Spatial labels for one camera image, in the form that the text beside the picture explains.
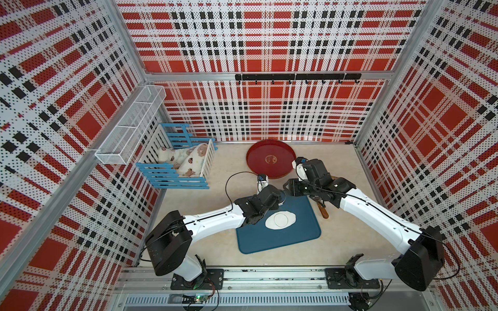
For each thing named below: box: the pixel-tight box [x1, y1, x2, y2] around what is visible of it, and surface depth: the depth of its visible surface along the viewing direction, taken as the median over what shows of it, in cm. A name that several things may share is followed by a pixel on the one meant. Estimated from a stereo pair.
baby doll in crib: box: [157, 142, 209, 178], surface depth 107 cm
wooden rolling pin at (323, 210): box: [317, 201, 329, 219], surface depth 85 cm
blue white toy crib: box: [135, 123, 218, 190], surface depth 104 cm
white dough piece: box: [264, 210, 297, 231], surface depth 90 cm
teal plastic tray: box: [236, 195, 321, 255], surface depth 87 cm
